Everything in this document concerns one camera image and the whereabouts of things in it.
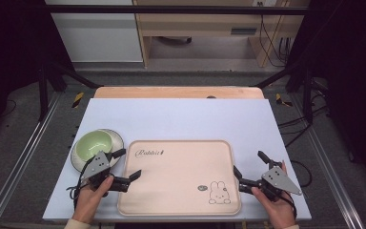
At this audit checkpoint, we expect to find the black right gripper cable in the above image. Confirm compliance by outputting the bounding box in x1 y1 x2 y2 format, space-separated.
279 190 298 220

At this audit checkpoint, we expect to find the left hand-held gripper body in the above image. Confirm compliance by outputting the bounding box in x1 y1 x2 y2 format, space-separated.
81 151 112 189

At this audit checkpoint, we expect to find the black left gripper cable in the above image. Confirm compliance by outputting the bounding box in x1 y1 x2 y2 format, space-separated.
66 165 92 209

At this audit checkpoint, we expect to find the black horizontal frame bar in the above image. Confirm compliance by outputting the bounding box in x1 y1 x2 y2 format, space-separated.
45 4 310 16

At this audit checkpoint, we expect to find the black looped cable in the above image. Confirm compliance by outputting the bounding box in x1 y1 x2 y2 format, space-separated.
290 159 315 189

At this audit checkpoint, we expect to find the dark object under desk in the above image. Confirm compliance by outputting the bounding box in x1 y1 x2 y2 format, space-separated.
156 35 193 46

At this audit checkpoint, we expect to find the white cabinet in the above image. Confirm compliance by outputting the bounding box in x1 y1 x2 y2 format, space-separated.
44 0 144 63

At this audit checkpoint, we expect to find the yellow and black tape strip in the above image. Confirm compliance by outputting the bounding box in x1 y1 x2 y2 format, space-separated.
274 93 294 108
71 92 86 110

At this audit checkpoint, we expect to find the person's left hand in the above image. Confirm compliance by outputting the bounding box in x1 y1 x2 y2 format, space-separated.
72 176 115 224

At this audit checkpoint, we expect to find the aluminium rail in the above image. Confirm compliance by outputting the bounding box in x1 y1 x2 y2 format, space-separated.
290 93 366 229
0 91 62 229

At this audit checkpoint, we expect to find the pink tray with rabbit print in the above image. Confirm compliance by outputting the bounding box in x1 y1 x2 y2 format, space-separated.
116 138 243 218

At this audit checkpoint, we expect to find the bundle of black hanging cables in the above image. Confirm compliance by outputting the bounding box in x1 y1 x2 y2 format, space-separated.
257 1 294 69

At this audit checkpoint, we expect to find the light wooden desk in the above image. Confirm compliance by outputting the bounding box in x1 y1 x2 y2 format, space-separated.
132 0 311 69

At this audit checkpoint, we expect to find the person's right hand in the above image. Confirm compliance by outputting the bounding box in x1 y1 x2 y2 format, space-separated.
251 186 296 229

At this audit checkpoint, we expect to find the black metal stand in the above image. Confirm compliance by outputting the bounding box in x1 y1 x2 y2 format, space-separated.
37 59 103 122
253 62 316 126

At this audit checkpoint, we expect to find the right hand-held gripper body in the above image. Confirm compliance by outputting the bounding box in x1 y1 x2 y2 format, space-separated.
259 165 303 202

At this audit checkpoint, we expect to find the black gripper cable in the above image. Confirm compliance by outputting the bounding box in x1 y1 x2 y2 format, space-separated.
279 190 298 220
66 165 92 209

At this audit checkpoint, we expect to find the thin black floor cable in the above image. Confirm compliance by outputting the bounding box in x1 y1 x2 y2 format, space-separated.
0 98 18 117

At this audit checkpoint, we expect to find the light wooden table board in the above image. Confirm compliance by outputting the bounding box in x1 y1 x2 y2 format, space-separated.
93 86 265 100

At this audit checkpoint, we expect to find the green and white bowl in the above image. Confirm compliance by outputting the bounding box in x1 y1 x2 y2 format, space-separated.
70 128 125 173

